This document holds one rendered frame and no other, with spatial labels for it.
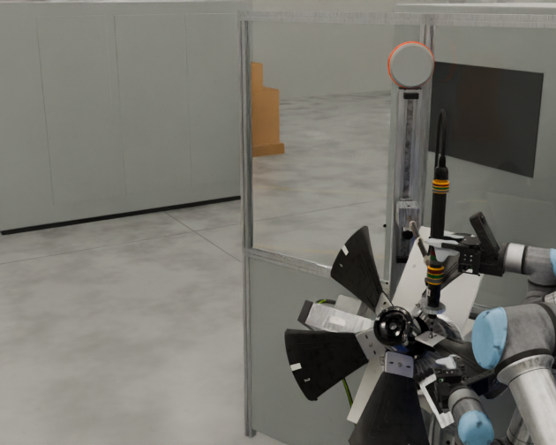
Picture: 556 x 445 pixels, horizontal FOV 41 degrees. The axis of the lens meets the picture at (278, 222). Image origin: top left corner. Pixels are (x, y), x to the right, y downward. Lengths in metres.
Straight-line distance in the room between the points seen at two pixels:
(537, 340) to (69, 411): 3.08
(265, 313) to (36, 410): 1.45
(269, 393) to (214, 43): 4.62
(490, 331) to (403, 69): 1.31
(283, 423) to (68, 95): 4.31
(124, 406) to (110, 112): 3.70
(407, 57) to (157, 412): 2.36
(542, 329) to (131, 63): 6.07
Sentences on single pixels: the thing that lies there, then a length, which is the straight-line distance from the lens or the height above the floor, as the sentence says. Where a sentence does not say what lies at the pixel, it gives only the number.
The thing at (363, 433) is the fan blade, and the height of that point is 0.98.
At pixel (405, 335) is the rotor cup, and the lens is 2.11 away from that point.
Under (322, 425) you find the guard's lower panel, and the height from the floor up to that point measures 0.23.
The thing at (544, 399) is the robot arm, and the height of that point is 1.39.
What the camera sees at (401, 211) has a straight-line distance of 2.61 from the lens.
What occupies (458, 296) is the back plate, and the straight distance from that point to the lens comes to 2.42.
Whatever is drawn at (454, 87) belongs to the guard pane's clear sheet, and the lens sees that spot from 2.74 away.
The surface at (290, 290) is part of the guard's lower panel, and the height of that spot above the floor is 0.85.
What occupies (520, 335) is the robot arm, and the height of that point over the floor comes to 1.48.
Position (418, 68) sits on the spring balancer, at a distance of 2.63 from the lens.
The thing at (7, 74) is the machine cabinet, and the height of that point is 1.45.
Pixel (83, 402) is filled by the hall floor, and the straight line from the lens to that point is 4.28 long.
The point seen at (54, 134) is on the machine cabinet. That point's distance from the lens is 7.13.
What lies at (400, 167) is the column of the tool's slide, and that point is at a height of 1.52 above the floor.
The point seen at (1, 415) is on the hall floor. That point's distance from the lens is 4.29.
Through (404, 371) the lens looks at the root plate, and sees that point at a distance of 2.17.
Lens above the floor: 2.12
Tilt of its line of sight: 17 degrees down
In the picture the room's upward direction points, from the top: straight up
